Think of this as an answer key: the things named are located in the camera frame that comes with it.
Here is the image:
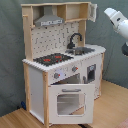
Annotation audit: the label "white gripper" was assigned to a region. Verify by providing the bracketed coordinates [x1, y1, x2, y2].
[104, 8, 117, 24]

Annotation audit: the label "white oven door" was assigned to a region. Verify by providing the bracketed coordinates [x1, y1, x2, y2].
[49, 84, 95, 124]

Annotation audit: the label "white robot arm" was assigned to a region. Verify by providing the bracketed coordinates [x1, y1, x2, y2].
[104, 8, 128, 56]

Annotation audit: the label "wooden toy kitchen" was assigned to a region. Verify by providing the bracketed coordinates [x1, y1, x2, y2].
[22, 2, 105, 127]

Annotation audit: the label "grey metal sink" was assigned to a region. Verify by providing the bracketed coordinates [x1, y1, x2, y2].
[65, 47, 95, 55]

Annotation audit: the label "black toy faucet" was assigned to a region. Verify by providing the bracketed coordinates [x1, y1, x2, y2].
[66, 32, 83, 50]

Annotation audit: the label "white dishwasher door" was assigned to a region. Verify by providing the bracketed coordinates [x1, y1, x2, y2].
[81, 54, 102, 99]

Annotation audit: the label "right red oven knob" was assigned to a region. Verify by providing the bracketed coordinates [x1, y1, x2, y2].
[71, 65, 79, 73]

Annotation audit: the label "red oven knob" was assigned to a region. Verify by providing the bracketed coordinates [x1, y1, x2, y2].
[71, 65, 79, 73]
[54, 73, 60, 79]

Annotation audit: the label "grey range hood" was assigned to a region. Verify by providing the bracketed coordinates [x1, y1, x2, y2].
[35, 5, 64, 27]

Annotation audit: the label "black stovetop red burners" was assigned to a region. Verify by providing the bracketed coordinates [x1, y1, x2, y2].
[34, 53, 71, 66]

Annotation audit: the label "left red oven knob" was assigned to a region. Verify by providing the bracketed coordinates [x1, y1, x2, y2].
[54, 73, 60, 79]

